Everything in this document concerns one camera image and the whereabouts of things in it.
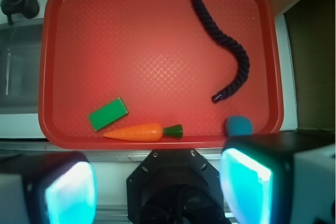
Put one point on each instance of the grey toy faucet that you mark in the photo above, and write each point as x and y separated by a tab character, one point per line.
28	8

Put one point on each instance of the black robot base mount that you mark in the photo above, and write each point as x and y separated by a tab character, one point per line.
175	186

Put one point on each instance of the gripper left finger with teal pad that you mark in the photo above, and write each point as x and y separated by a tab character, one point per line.
48	188

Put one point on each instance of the red plastic tray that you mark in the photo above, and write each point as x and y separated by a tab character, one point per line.
188	62

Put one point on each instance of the grey toy sink basin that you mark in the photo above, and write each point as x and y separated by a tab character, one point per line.
20	67

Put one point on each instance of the blue ball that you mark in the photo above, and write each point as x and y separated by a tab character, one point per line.
239	126

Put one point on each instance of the green rectangular block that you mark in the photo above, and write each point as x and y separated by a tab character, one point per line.
107	114

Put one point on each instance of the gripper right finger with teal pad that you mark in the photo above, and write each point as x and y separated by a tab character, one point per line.
285	177

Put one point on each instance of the orange toy carrot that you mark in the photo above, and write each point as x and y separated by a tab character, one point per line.
152	132

